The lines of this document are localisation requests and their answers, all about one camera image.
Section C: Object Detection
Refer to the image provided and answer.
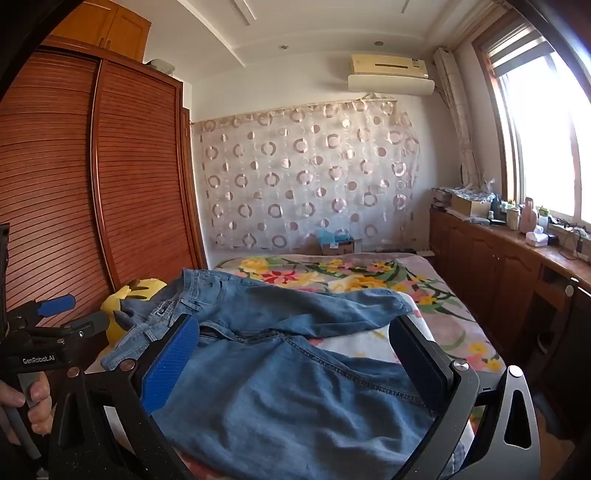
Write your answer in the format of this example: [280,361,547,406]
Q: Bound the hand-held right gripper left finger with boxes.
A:
[48,314,201,480]

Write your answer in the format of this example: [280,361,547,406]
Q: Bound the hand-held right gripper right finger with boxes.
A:
[389,315,542,480]

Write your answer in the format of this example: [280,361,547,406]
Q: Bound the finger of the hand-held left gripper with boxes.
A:
[28,309,110,343]
[9,294,77,325]

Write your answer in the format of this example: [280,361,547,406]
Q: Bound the blue denim pants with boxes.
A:
[100,268,462,480]

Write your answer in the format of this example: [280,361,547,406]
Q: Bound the person's left hand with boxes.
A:
[0,370,54,446]

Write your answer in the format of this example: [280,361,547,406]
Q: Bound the yellow plush toy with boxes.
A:
[100,278,168,344]

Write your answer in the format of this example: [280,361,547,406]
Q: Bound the white strawberry print sheet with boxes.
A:
[175,329,476,480]

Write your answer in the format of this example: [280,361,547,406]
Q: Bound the wooden sideboard cabinet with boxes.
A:
[428,203,591,416]

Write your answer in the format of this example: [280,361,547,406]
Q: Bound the floral fleece blanket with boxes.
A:
[212,253,509,444]

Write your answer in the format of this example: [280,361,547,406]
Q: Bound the cardboard box with blue cloth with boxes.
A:
[316,228,356,256]

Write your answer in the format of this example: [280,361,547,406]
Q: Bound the wooden slatted wardrobe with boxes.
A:
[0,34,208,384]

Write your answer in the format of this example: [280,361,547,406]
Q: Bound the open cardboard box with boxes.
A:
[450,191,497,217]

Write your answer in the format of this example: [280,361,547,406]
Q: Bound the pink bottle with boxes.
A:
[519,198,539,234]

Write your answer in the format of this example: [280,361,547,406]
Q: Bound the sheer circle pattern curtain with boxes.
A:
[191,95,421,252]

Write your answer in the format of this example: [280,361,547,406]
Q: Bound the tied patterned window curtain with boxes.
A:
[433,46,483,185]

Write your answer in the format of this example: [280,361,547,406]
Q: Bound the wooden overhead cabinet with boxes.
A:
[46,0,152,63]

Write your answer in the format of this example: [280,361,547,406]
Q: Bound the cream air conditioner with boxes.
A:
[347,53,436,97]

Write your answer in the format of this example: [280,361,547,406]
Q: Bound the wooden frame window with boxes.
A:
[471,9,591,232]

